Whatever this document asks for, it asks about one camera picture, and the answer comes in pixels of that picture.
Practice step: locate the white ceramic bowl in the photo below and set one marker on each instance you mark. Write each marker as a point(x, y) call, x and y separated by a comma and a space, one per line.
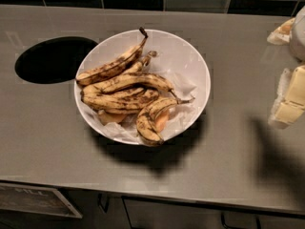
point(177, 60)

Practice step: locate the right cabinet handle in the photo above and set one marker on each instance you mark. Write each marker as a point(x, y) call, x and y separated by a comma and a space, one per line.
point(234, 220)

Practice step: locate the orange fruit piece right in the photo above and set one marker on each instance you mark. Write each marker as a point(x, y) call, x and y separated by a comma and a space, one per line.
point(161, 120)

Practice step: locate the left cabinet handle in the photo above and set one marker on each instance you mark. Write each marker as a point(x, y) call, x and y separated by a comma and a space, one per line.
point(103, 201)

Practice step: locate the framed sign below counter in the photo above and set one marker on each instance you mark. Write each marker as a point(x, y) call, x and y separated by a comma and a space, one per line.
point(37, 200)

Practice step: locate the dark round counter hole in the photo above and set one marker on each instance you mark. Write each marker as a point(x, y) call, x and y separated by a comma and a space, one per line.
point(53, 61)

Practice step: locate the front curved spotted banana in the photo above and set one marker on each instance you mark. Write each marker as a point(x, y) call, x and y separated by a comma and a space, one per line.
point(145, 122)

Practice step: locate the lower large spotted banana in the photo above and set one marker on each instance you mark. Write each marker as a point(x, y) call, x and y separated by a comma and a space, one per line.
point(110, 103)

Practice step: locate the cabinet handle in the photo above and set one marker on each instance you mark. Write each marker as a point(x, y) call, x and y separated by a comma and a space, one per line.
point(234, 220)
point(103, 201)

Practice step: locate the middle spotted banana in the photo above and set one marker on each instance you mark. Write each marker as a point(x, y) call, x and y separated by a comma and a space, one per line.
point(152, 80)

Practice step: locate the white paper liner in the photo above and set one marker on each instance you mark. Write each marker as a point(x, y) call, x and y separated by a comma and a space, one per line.
point(124, 132)

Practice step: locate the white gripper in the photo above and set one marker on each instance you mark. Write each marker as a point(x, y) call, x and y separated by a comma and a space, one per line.
point(298, 37)

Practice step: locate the top spotted banana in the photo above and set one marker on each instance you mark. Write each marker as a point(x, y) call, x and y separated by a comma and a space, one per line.
point(111, 69)

